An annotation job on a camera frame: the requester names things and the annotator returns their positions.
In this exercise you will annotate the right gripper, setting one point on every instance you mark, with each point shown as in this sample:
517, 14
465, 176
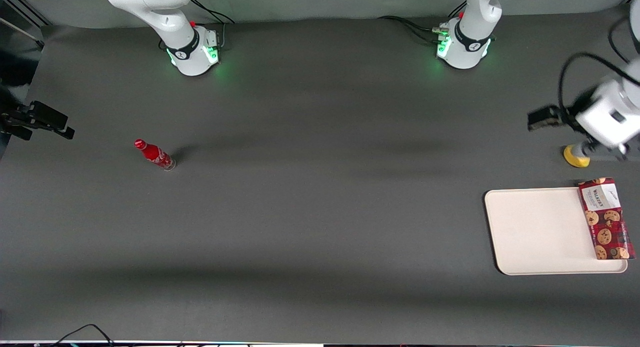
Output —
16, 118

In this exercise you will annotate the aluminium frame rail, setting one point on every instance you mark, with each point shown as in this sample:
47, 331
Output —
22, 9

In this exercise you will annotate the red cola bottle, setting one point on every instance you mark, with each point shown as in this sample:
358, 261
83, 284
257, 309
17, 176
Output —
155, 155

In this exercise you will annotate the red cookie box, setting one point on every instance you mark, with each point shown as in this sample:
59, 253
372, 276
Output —
606, 219

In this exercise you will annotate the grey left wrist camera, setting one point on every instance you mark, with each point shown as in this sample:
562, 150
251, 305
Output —
597, 148

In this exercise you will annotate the yellow lemon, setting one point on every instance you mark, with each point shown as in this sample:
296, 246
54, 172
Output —
575, 159

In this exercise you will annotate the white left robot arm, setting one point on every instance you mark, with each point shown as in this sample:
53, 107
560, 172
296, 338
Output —
472, 32

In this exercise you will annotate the cream plastic tray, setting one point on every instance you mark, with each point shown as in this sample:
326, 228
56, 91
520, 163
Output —
535, 232

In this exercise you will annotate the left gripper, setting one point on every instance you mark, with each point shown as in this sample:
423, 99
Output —
559, 118

